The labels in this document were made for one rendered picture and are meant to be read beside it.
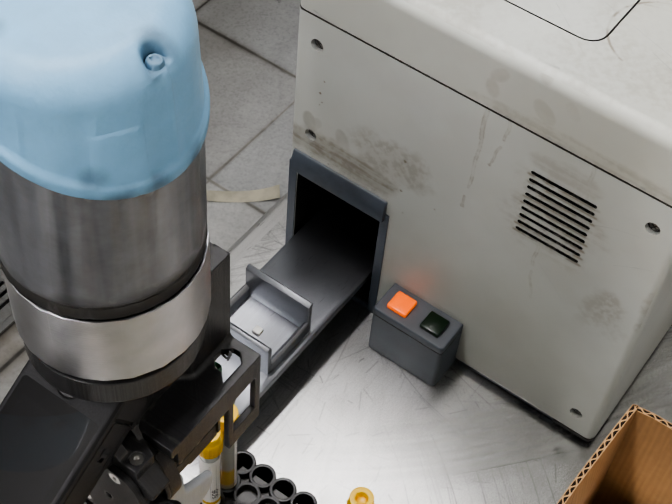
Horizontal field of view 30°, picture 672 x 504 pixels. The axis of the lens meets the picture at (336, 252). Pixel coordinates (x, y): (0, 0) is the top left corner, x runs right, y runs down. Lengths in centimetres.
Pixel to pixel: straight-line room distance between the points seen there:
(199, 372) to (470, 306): 36
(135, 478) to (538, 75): 33
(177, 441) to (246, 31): 197
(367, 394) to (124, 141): 57
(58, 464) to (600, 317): 41
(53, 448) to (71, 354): 6
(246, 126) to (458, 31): 157
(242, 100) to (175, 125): 195
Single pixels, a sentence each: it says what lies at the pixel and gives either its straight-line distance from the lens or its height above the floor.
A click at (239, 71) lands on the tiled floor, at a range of 239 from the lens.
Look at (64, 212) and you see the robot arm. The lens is 39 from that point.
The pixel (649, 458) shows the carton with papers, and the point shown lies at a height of 98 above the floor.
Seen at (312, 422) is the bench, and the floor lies 88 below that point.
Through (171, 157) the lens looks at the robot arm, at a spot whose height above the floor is 136.
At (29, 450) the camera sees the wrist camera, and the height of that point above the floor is 121.
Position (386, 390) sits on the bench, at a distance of 92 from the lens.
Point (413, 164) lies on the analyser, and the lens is 82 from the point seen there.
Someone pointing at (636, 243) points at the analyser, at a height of 109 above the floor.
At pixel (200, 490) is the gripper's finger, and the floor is 109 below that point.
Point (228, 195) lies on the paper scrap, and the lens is 217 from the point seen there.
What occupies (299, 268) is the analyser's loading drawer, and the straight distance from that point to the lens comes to 93.
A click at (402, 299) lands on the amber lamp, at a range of 90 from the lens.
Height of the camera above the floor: 165
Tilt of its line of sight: 52 degrees down
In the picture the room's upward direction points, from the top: 6 degrees clockwise
